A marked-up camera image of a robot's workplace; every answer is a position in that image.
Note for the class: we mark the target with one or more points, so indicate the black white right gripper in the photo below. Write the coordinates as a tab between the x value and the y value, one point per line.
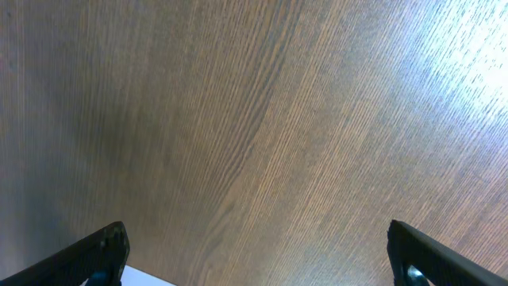
99	259

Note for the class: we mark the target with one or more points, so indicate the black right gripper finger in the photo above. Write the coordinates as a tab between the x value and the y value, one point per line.
417	259

